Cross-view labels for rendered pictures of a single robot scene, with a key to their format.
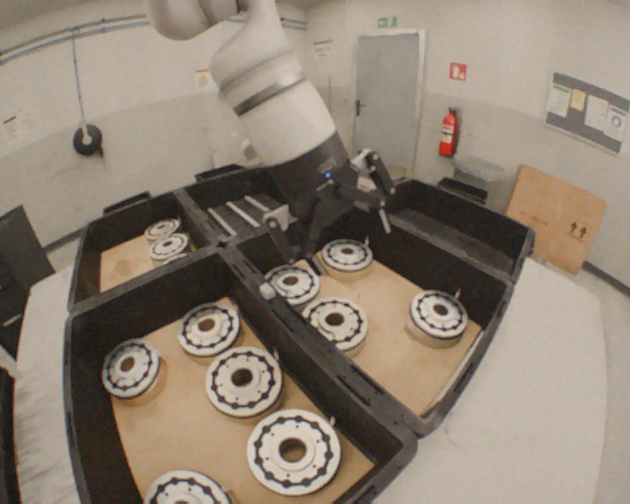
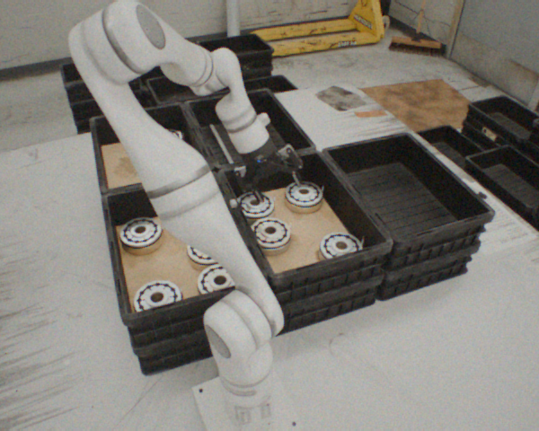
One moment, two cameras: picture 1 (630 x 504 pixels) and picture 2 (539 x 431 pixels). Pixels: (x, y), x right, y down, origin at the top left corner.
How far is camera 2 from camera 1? 77 cm
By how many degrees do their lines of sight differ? 15
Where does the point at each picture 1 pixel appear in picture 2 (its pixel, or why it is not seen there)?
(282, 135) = (241, 145)
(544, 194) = not seen: outside the picture
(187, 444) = (166, 276)
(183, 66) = not seen: outside the picture
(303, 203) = (251, 167)
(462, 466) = (329, 370)
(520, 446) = (388, 389)
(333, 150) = (261, 151)
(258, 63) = (233, 119)
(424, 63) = not seen: outside the picture
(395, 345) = (304, 258)
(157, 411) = (152, 259)
